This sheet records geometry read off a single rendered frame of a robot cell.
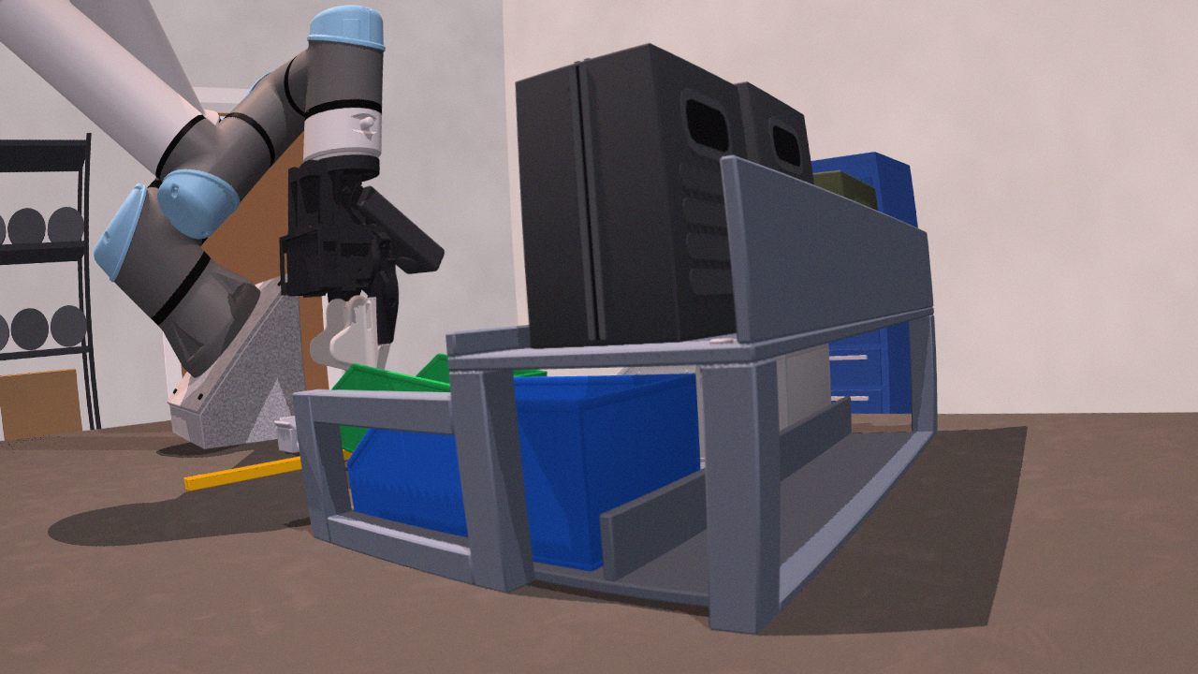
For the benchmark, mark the grey metal shelf rack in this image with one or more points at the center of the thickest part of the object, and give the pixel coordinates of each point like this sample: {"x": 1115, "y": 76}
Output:
{"x": 809, "y": 267}

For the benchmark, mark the yellow bar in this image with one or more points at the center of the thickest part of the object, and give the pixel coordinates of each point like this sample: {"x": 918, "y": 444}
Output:
{"x": 193, "y": 483}

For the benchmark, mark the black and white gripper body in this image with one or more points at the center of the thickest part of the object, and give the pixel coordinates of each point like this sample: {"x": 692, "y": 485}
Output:
{"x": 328, "y": 256}

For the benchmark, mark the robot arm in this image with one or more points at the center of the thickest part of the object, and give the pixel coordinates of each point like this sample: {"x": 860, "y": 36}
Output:
{"x": 204, "y": 169}

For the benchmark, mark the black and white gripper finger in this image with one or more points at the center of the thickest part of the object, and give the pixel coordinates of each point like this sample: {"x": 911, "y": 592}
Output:
{"x": 371, "y": 322}
{"x": 336, "y": 321}

